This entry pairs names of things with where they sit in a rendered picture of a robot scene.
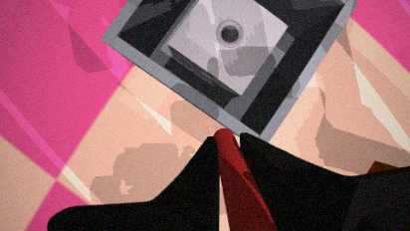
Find red peg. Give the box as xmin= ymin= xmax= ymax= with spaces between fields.
xmin=214 ymin=128 xmax=279 ymax=231

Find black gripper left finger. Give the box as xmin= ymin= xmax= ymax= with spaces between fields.
xmin=47 ymin=136 xmax=220 ymax=231

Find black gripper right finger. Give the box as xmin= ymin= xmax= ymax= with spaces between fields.
xmin=240 ymin=132 xmax=410 ymax=231

